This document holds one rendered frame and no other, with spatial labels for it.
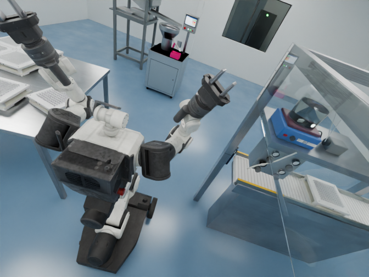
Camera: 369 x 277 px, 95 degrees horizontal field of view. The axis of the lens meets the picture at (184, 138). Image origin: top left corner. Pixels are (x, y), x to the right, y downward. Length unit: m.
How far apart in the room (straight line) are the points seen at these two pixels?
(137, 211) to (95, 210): 0.82
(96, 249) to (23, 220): 0.83
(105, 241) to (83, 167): 0.92
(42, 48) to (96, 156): 0.42
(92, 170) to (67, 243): 1.32
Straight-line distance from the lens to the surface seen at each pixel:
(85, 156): 0.69
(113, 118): 0.67
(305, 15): 5.92
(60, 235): 1.96
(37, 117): 1.51
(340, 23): 6.21
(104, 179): 0.63
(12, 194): 2.27
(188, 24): 3.45
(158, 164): 0.70
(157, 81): 3.45
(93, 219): 0.98
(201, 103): 0.64
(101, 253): 1.50
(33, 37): 0.84
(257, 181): 1.38
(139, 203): 1.76
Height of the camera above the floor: 1.81
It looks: 42 degrees down
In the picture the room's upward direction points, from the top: 21 degrees clockwise
